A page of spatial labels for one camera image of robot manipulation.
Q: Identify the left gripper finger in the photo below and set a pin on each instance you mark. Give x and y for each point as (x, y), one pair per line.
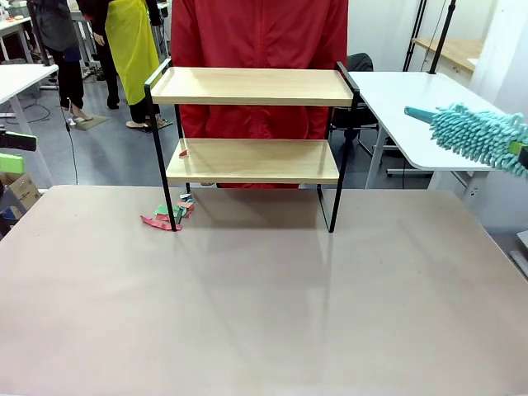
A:
(16, 142)
(10, 163)

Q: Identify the teal chenille duster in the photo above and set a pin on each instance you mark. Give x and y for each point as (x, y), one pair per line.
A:
(474, 132)

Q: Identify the cardboard box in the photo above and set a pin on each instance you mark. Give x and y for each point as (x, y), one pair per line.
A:
(25, 187)

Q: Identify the white desk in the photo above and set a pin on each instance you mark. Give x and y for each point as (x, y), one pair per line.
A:
(24, 78)

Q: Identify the grey floor mat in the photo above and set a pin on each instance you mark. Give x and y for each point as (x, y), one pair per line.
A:
(99, 121)

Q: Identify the black pole stand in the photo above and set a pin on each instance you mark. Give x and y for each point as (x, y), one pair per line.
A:
(441, 39)
(46, 62)

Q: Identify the wooden background table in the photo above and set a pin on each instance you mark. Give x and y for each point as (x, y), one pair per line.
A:
(458, 51)

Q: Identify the white background bench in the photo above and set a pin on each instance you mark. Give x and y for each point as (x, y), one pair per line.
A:
(12, 25)

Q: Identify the person in grey top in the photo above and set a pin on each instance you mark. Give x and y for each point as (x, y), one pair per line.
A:
(57, 24)

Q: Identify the large white side table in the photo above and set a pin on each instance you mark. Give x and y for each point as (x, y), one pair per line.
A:
(392, 107)

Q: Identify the person in yellow apron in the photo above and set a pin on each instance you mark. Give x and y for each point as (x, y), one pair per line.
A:
(132, 49)

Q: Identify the black tripod stand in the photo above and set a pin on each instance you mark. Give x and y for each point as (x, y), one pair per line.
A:
(413, 41)

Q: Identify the large red paper scrap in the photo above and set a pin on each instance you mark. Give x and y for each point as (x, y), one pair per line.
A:
(154, 222)

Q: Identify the dark green paper scrap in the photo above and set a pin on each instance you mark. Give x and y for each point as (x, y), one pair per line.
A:
(161, 210)

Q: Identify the salmon paper scrap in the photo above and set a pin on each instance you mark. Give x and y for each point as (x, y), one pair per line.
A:
(182, 204)

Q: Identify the black office chair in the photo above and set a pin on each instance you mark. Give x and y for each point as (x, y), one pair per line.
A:
(361, 62)

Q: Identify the pink paper scrap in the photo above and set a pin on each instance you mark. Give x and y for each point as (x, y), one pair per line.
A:
(187, 212)

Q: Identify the person in red jacket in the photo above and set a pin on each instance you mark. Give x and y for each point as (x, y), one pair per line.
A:
(264, 33)

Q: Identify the black frame wooden shelf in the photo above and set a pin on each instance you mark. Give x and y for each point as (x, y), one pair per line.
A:
(247, 99)

